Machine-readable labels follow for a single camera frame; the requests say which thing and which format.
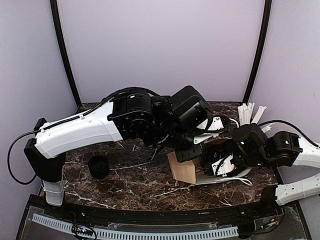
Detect wrapped paper straws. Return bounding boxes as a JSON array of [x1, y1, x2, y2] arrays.
[[237, 102, 267, 127]]

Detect grey cable duct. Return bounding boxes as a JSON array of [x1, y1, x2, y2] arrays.
[[31, 213, 239, 240]]

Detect stack of black lids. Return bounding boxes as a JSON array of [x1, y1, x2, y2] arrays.
[[88, 155, 110, 179]]

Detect right black frame post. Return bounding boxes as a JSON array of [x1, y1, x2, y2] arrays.
[[242, 0, 273, 103]]

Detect brown paper bag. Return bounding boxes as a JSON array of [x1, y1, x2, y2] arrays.
[[167, 138, 253, 186]]

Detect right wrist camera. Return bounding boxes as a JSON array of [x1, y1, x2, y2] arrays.
[[211, 154, 236, 177]]

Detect left black frame post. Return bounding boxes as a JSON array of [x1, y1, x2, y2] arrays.
[[49, 0, 82, 107]]

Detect black frame post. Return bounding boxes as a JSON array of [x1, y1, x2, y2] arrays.
[[242, 0, 273, 103], [49, 0, 82, 107]]

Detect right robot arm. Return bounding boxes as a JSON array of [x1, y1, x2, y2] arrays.
[[200, 123, 320, 217]]

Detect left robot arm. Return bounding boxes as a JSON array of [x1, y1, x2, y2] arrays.
[[23, 85, 214, 218]]

